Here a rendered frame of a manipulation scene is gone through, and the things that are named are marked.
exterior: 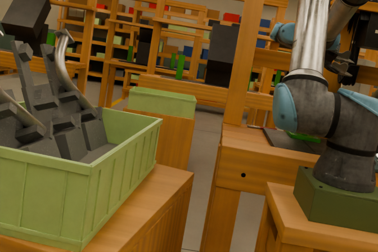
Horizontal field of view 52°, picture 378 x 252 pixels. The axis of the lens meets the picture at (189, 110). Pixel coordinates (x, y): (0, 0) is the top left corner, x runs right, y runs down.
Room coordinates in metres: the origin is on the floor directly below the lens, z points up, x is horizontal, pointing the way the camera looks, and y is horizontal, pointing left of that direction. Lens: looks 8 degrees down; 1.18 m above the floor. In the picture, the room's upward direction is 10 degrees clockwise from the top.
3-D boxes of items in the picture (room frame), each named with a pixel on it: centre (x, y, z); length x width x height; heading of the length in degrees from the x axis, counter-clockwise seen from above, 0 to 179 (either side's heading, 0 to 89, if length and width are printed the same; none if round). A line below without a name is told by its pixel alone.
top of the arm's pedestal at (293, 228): (0.96, -0.42, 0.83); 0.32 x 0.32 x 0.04; 87
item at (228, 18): (8.58, 0.00, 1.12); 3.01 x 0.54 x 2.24; 91
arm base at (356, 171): (0.96, -0.42, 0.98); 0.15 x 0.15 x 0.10
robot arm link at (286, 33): (1.51, -0.35, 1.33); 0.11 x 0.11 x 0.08; 85
